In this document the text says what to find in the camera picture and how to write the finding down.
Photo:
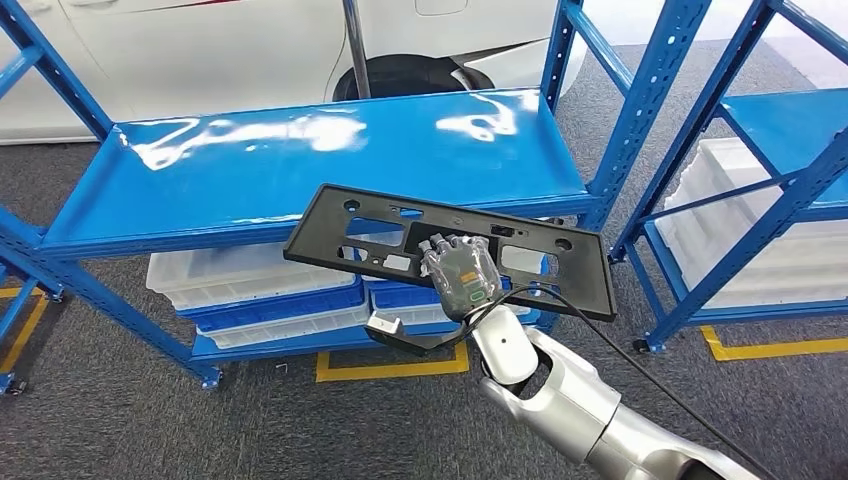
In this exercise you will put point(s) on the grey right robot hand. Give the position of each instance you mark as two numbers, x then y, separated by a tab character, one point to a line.
464	278

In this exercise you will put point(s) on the black plastic plate frame part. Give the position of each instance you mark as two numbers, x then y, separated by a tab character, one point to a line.
318	235

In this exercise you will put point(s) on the blue metal shelf rack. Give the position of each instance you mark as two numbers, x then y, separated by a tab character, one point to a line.
33	278
298	172
775	126

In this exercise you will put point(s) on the grey metal pole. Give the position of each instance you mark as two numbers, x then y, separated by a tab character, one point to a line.
356	46

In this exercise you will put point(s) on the large white plastic crate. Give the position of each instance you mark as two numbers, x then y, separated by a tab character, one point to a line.
782	268

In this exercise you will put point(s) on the white car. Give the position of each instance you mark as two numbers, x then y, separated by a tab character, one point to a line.
199	60

